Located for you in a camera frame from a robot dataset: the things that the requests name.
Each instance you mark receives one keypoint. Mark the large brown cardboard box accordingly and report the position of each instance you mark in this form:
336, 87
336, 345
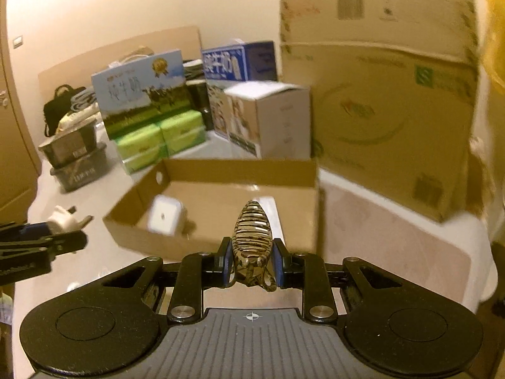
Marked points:
378, 98

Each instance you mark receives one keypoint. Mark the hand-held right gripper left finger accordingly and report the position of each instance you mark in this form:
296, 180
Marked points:
227, 261

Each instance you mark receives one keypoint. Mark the green meadow milk box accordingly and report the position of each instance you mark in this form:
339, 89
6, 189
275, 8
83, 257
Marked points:
138, 87

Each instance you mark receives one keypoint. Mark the striped hair claw clip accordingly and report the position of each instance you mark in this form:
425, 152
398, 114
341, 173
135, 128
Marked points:
251, 237

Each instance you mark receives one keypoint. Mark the green tissue pack bundle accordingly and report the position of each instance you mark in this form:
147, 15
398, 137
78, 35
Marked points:
158, 142

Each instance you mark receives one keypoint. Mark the yellow curtain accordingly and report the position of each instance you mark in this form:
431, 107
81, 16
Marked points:
493, 27

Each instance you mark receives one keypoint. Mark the white light switch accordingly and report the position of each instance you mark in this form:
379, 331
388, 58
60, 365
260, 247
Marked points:
17, 42

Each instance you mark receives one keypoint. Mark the shallow cardboard tray box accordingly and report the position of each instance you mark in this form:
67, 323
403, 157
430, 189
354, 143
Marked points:
236, 173

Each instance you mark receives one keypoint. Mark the wooden door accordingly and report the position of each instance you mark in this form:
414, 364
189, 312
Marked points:
15, 146

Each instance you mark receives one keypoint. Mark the black bag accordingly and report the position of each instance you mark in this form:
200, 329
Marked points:
59, 104

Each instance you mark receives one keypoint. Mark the white plug adapter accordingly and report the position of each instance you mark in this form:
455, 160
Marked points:
63, 219

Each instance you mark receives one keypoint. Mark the white photo-print carton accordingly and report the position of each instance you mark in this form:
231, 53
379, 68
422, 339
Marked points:
280, 122

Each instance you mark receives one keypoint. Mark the dark gift box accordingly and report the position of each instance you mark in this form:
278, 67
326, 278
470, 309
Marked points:
195, 90

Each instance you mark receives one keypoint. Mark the beige table mat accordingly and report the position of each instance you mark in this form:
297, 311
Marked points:
394, 244

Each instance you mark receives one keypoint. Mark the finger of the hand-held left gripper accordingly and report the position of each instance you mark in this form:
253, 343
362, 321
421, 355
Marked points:
67, 241
35, 231

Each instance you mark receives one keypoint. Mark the blue milk carton box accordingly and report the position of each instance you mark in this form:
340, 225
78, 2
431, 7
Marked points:
236, 63

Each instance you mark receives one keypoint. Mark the grey striped cloth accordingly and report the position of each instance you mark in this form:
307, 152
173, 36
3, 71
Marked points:
83, 98

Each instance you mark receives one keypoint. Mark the brown board panel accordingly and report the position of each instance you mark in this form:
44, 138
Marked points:
118, 49

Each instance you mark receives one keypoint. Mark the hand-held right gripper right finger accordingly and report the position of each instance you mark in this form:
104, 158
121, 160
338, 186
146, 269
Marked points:
278, 265

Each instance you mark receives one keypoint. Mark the pale patterned curtain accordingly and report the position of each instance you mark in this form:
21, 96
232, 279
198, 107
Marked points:
482, 173

